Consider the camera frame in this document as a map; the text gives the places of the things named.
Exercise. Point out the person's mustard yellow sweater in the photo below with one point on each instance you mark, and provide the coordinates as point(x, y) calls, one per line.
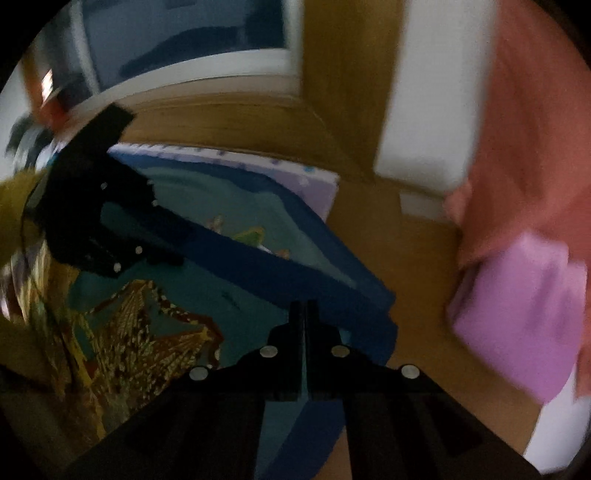
point(21, 346)

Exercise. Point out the blue patterned scarf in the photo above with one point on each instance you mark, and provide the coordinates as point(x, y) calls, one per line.
point(258, 277)

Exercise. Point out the pink folded cloth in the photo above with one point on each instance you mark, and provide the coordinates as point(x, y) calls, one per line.
point(517, 314)

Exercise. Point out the wooden window casing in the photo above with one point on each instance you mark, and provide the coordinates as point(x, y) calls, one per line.
point(346, 69)

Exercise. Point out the purple dotted mat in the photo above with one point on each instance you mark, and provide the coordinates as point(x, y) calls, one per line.
point(314, 184)

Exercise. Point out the large glass window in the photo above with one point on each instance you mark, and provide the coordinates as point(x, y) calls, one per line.
point(184, 27)

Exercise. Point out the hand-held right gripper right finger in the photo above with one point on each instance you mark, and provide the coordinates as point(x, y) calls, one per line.
point(321, 364)

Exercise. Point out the red cardboard box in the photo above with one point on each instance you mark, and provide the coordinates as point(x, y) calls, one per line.
point(46, 108)

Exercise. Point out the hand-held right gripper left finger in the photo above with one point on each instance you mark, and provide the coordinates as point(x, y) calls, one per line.
point(291, 364)

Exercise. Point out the white paper sheet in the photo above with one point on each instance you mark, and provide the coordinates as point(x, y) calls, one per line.
point(558, 434)

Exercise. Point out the red and cream floral curtain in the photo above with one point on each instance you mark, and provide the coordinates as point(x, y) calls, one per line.
point(531, 115)

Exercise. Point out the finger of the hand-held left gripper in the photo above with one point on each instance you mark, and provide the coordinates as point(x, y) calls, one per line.
point(115, 258)
point(129, 189)

